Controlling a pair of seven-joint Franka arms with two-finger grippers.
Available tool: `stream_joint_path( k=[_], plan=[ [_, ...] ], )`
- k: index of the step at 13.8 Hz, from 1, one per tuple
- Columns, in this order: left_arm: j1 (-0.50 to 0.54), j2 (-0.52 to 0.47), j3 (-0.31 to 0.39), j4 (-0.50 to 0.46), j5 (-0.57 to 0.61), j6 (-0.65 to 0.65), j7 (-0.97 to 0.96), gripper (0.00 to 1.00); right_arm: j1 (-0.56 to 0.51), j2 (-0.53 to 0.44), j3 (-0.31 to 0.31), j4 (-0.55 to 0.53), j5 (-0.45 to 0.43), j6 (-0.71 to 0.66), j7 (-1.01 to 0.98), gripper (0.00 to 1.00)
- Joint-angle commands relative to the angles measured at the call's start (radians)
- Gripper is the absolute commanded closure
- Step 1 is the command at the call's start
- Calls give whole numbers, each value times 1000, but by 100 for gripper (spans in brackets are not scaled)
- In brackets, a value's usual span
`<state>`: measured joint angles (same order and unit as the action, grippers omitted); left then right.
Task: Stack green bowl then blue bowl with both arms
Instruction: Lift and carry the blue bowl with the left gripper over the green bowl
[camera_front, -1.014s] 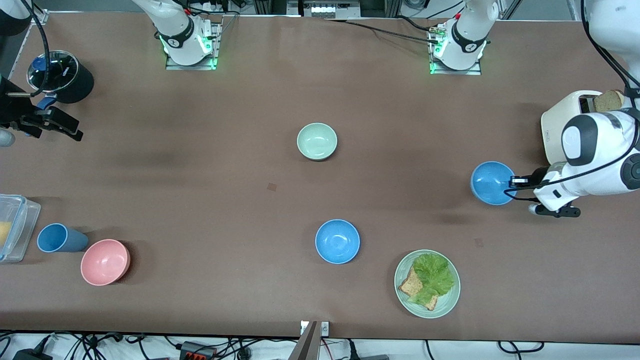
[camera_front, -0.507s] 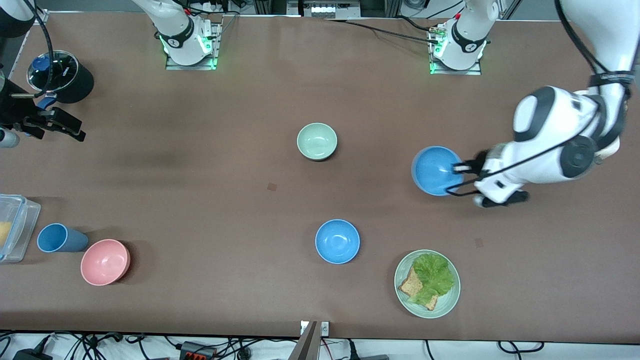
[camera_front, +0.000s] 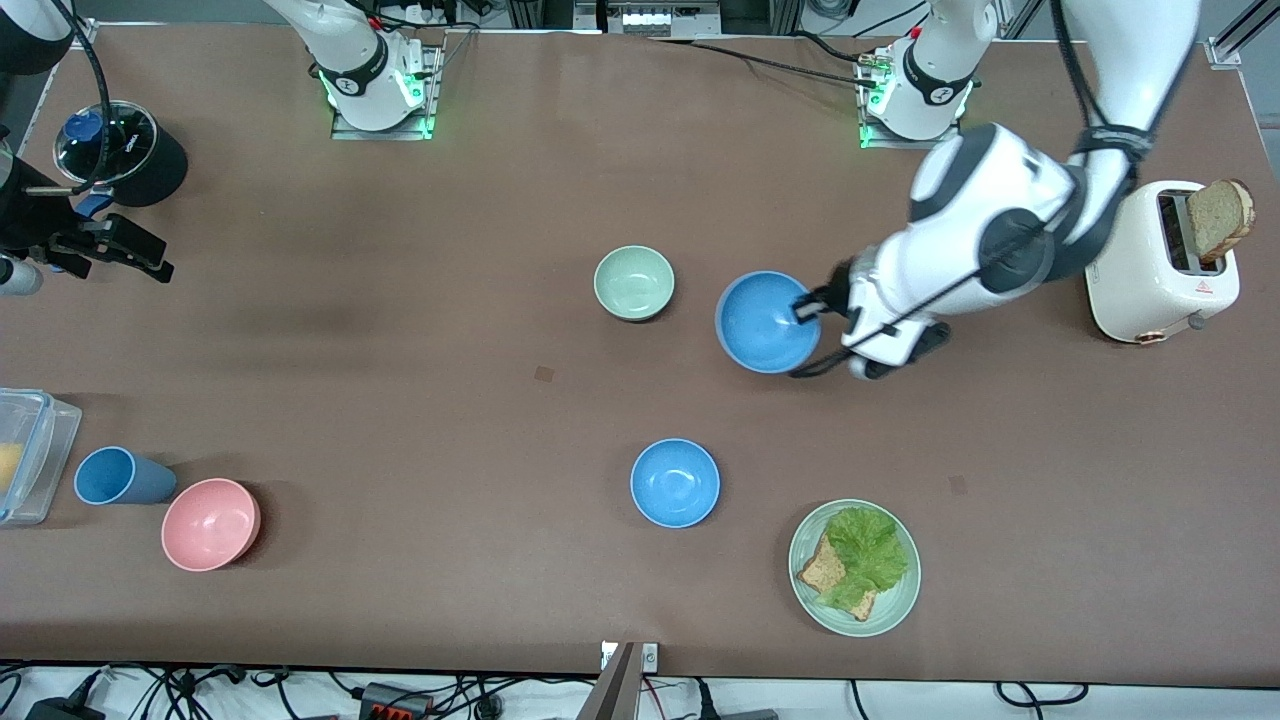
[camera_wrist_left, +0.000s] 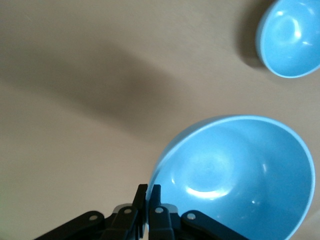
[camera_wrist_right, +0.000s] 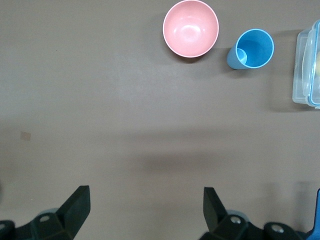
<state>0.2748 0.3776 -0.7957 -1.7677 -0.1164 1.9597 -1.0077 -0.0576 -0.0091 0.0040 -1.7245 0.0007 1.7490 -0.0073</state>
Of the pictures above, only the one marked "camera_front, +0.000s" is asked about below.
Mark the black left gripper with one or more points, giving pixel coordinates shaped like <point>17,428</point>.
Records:
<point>833,290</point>

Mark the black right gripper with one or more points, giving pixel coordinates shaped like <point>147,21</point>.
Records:
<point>30,222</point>

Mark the blue bowl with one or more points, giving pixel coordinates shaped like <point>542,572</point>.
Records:
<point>675,483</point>
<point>762,325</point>

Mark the green bowl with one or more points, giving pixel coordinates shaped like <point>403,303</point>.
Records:
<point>634,283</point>

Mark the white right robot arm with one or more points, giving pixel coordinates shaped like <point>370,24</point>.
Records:
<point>375,75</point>

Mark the pink bowl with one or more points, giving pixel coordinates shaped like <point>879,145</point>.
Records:
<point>211,524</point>

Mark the glass lid with blue knob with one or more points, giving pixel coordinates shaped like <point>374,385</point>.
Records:
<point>125,145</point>

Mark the clear plastic container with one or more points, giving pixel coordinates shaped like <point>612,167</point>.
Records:
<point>45,450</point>

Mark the blue cup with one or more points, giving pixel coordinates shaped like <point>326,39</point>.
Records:
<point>125,477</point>

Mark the yellow food piece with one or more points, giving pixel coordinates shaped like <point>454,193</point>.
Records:
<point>8,468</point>

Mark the green lettuce leaf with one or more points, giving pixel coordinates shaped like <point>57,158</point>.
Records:
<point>870,550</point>

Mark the brown bread slice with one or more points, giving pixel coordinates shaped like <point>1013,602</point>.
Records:
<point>822,572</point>

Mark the green plate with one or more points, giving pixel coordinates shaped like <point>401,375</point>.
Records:
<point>890,600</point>

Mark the white socket strip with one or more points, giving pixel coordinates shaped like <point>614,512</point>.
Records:
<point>645,18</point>

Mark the white toaster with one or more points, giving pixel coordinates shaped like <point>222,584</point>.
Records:
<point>1150,290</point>

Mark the toasted bread slice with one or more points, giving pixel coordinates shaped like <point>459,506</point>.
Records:
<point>1220,218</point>

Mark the black red power adapter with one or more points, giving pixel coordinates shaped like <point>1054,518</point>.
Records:
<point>395,705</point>

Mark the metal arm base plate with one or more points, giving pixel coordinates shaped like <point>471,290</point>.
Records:
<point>870,143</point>
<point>432,100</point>

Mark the aluminium frame profile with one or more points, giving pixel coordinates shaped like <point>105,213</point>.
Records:
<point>1225,50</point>
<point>86,34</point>

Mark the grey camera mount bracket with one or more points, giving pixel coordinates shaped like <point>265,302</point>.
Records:
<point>615,695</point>

